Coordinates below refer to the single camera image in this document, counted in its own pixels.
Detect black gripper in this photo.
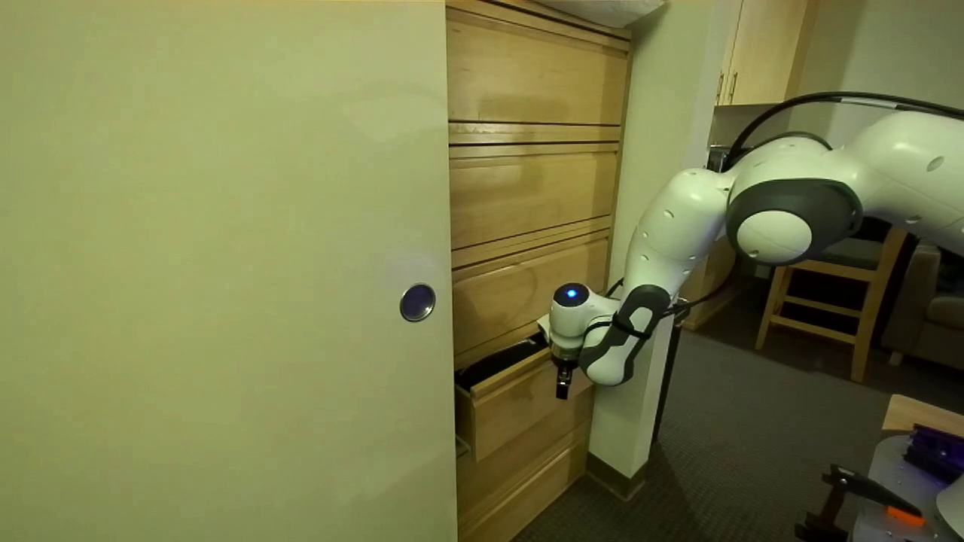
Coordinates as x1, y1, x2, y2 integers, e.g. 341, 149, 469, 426
552, 349, 578, 401

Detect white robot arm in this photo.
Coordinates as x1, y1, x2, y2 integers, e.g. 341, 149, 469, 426
539, 110, 964, 396

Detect light wood drawer cabinet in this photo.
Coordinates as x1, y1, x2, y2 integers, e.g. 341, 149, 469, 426
446, 0, 629, 542

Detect round dark door pull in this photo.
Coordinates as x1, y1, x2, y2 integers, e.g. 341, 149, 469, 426
398, 283, 436, 323

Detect wooden chair grey seat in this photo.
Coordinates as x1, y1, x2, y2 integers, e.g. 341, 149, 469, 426
755, 226, 908, 381

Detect black clamp tool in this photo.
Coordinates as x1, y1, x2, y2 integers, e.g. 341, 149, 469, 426
794, 462, 928, 542

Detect sliding closet door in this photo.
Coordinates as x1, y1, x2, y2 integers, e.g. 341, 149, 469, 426
0, 0, 459, 542

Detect grey sofa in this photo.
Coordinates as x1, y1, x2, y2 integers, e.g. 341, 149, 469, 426
883, 242, 964, 371

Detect upper wooden kitchen cabinet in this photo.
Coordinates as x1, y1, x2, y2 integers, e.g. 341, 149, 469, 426
717, 0, 807, 106

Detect purple object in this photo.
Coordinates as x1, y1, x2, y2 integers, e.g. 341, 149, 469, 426
904, 426, 964, 482

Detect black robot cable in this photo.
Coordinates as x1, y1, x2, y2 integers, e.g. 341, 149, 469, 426
717, 89, 964, 171

